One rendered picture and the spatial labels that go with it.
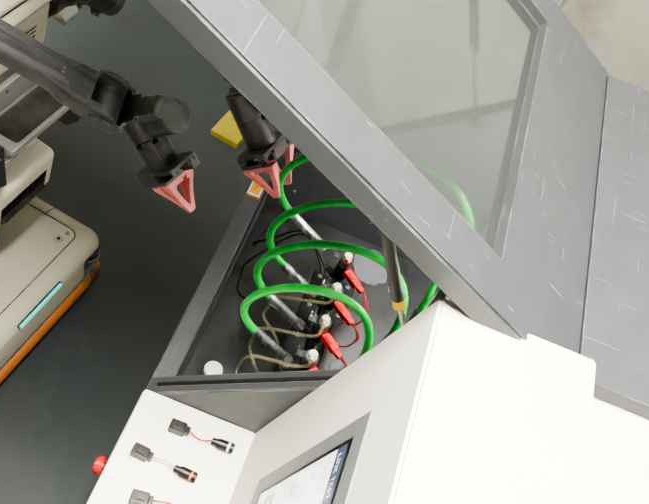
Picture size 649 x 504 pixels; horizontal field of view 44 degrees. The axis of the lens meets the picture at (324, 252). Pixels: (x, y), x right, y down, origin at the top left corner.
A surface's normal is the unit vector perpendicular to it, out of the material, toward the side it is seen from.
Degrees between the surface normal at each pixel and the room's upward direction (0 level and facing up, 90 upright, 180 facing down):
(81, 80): 41
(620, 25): 90
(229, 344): 0
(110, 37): 0
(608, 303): 0
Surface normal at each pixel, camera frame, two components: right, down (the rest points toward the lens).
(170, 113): 0.75, -0.01
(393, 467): -0.84, -0.51
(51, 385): 0.26, -0.58
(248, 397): -0.28, 0.72
